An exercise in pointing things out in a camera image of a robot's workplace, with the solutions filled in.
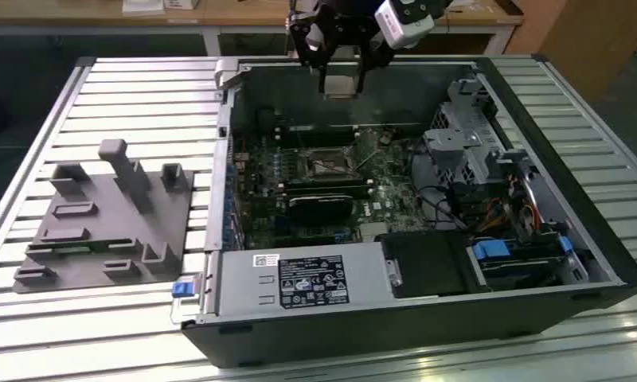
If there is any silver chipset heatsink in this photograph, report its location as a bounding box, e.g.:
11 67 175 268
359 222 386 242

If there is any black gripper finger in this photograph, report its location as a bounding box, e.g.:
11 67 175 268
289 10 334 96
355 29 394 96

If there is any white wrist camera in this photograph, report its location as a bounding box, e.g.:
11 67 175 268
373 0 439 51

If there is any CPU socket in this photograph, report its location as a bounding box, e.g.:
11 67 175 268
305 147 359 180

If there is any black drive bay box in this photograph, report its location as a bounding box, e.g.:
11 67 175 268
375 232 493 299

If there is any blue power supply latch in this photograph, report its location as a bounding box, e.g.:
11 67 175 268
171 280 201 298

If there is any gray parts rack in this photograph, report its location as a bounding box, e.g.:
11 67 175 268
12 138 197 294

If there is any black graphics card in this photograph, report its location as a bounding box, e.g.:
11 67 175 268
289 193 354 224

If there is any black open PC case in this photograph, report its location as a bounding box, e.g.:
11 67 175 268
177 54 637 369

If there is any wooden cabinet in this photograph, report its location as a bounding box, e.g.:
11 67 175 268
503 0 637 103

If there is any hard disk in blue carrier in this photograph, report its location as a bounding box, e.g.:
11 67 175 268
469 237 569 287

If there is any green motherboard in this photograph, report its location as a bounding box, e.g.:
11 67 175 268
230 127 441 250

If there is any red yellow wire bundle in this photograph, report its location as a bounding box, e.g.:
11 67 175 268
479 197 542 234

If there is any wooden desk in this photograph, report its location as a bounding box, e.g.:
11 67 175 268
0 0 525 57

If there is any silver power supply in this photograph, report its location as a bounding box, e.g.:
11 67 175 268
211 242 391 315

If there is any green RAM stick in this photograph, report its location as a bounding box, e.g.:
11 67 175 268
48 242 111 254
285 185 367 197

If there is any gray case latch handle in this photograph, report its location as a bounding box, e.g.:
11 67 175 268
211 59 245 88

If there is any gray metal drive cage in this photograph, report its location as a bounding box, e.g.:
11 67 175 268
421 79 510 184

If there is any silver CPU plate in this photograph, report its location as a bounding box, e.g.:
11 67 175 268
321 73 359 100

